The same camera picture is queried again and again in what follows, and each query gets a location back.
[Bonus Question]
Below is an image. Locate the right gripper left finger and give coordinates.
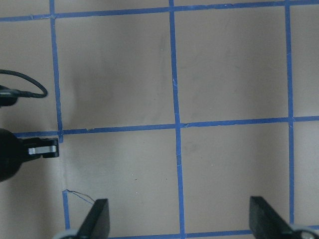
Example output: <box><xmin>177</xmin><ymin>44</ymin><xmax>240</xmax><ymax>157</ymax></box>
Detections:
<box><xmin>75</xmin><ymin>199</ymin><xmax>110</xmax><ymax>239</ymax></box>

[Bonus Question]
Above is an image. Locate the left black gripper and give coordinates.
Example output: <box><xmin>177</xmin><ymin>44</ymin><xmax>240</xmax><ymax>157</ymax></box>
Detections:
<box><xmin>0</xmin><ymin>128</ymin><xmax>59</xmax><ymax>182</ymax></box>

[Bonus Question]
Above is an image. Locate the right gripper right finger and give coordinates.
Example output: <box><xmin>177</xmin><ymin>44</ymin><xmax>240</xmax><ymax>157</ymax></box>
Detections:
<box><xmin>249</xmin><ymin>196</ymin><xmax>301</xmax><ymax>239</ymax></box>

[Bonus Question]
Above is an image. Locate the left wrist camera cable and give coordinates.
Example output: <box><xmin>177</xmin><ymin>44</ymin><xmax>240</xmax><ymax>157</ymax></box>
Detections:
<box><xmin>0</xmin><ymin>70</ymin><xmax>48</xmax><ymax>99</ymax></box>

